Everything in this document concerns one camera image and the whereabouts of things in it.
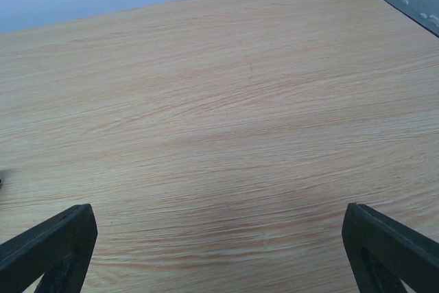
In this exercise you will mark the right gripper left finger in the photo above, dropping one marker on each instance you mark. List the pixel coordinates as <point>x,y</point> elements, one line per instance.
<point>56,252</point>

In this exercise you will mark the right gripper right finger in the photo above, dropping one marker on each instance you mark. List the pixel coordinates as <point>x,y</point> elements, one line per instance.
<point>387,256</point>

